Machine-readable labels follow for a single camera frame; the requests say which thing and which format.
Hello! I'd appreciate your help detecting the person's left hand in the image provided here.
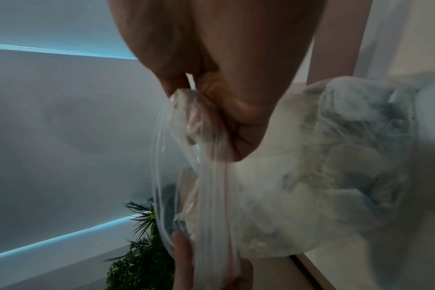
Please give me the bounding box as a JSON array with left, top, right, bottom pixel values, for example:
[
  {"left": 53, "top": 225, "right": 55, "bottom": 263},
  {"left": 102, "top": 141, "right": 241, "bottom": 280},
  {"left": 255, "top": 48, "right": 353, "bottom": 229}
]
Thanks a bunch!
[{"left": 172, "top": 231, "right": 253, "bottom": 290}]

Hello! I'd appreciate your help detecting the clear plastic zip bag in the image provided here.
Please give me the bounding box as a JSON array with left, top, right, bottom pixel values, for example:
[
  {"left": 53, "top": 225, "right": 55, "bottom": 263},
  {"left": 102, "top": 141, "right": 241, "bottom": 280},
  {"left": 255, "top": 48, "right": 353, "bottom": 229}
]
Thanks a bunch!
[{"left": 150, "top": 75, "right": 424, "bottom": 290}]

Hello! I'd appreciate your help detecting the person's right hand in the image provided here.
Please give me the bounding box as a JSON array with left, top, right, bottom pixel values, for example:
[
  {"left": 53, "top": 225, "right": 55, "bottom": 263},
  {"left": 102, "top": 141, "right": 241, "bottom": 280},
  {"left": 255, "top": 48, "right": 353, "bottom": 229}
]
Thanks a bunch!
[{"left": 109, "top": 0, "right": 330, "bottom": 162}]

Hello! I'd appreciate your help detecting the green leafy plant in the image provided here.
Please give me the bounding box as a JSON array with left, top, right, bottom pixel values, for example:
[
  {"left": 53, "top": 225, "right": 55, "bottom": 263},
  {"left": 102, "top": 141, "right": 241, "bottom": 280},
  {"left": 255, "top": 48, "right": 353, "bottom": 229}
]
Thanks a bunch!
[{"left": 103, "top": 198, "right": 179, "bottom": 290}]

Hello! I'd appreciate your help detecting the grey window roller blind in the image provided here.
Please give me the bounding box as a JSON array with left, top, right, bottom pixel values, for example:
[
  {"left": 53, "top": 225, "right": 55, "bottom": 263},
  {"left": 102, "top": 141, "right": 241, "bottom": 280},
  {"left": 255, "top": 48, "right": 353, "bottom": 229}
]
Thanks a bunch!
[{"left": 0, "top": 0, "right": 189, "bottom": 257}]

